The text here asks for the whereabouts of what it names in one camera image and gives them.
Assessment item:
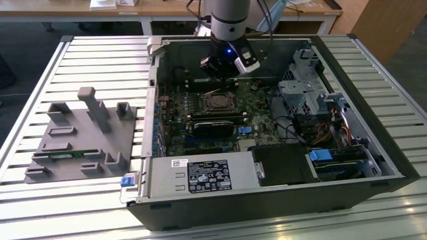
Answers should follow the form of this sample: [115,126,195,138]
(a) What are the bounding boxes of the metal locking lever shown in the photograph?
[207,86,232,95]

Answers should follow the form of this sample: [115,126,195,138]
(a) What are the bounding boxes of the silver green CPU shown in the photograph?
[211,95,232,109]

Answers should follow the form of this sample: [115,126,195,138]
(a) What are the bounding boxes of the green motherboard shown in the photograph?
[156,77,284,157]

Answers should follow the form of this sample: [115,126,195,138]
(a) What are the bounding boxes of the pale blue teach pendant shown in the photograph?
[259,0,288,33]

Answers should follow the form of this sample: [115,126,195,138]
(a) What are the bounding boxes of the black graphics card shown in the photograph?
[190,120,236,140]

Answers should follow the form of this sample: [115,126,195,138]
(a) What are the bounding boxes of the metal disk bay cage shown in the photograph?
[276,48,344,116]

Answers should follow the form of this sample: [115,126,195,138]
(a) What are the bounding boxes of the wooden desk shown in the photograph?
[0,0,344,36]

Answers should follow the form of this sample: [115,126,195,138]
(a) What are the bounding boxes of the silver heatsink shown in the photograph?
[236,138,260,152]

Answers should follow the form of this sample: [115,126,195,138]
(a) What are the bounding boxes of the black plastic shroud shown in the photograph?
[250,144,320,188]

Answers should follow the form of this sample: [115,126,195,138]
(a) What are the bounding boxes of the blue disk carrier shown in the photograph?
[308,147,334,163]

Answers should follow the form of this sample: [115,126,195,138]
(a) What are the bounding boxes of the silver power supply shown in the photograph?
[135,151,263,203]

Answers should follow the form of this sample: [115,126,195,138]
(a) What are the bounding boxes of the wooden cabinet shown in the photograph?
[330,0,427,65]

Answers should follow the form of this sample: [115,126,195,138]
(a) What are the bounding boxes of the grey parts rack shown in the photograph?
[23,86,140,185]

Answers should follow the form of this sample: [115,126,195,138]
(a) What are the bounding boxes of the black disk drive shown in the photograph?
[311,146,371,180]

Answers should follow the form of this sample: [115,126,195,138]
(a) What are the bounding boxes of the green RAM stick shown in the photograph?
[32,148,101,160]

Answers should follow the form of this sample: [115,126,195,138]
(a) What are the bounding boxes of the black PC case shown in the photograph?
[119,33,422,232]

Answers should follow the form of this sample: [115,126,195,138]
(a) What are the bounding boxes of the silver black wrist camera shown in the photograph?
[232,45,262,75]

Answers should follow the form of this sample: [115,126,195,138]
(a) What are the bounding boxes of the coloured wire bundle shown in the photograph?
[315,107,355,148]

